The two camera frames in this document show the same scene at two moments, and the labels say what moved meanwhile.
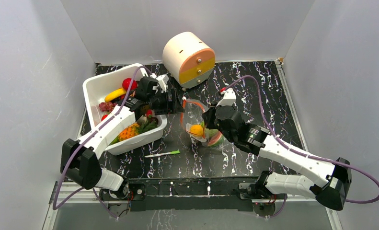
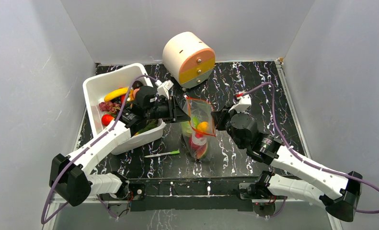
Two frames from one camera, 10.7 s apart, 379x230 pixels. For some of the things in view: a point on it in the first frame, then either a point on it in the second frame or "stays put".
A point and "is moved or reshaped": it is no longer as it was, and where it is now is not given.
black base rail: [196, 193] stays put
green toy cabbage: [208, 132] -> [187, 127]
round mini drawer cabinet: [188, 60] stays put
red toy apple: [125, 84] -> [198, 135]
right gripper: [208, 118] -> [223, 119]
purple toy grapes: [107, 106] stays put
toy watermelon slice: [216, 139] -> [199, 150]
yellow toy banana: [115, 94] stays put
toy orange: [196, 130] is moved or reshaped
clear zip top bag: [191, 116] is moved or reshaped
